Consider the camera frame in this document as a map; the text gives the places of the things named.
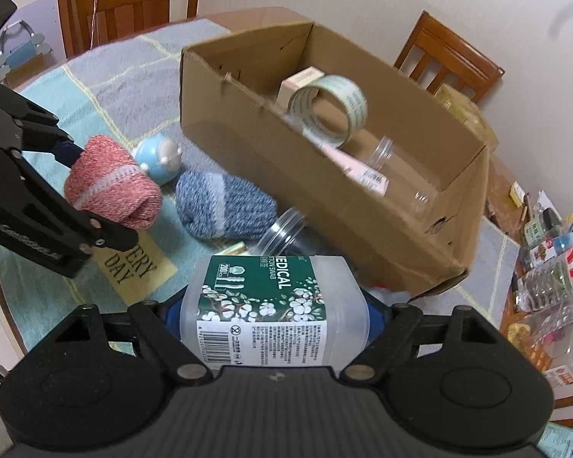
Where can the pink knitted sock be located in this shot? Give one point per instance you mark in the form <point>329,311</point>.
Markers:
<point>114,186</point>

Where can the long pink box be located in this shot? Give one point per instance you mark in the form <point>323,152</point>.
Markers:
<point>363,171</point>

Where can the cotton swab container green label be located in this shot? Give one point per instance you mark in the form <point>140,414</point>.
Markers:
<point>272,305</point>

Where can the small jar dark lid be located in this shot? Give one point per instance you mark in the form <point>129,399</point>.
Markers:
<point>539,226</point>

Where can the water bottle red label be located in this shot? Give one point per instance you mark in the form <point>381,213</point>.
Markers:
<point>554,276</point>

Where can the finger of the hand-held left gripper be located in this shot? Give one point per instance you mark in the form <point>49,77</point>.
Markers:
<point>66,151</point>
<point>57,191</point>

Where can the clear jar black lid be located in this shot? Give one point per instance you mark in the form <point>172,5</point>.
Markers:
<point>554,338</point>

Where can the clear plastic jar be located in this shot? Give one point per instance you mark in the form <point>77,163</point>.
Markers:
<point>401,176</point>

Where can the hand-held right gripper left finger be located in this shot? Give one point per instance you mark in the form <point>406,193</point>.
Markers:
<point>173,317</point>

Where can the gold foil packet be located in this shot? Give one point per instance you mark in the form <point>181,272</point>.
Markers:
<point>518,335</point>

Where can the yellow sticky notes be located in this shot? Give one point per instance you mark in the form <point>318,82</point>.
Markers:
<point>516,194</point>

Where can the blue green checked towel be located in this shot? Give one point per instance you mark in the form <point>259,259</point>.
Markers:
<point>124,86</point>

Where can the yellow card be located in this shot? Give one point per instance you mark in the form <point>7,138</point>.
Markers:
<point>133,267</point>

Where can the blue round toy figurine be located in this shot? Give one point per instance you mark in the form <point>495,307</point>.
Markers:
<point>155,160</point>

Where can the wooden chair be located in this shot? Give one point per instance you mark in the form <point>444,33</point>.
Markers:
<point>133,0</point>
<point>449,52</point>

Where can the white papers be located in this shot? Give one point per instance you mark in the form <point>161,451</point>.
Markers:
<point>539,199</point>

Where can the clear tape roll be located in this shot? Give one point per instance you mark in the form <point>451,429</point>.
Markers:
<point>353,98</point>

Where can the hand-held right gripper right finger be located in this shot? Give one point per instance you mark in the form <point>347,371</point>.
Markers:
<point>375,318</point>

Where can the gold cardboard box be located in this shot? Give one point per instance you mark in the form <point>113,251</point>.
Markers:
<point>453,98</point>

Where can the teal leaflet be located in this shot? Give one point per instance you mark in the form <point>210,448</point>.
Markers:
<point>558,441</point>

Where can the blue knitted sock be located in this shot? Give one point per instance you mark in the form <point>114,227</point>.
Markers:
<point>224,205</point>

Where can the small beige box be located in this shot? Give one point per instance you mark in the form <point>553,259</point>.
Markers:
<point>298,83</point>

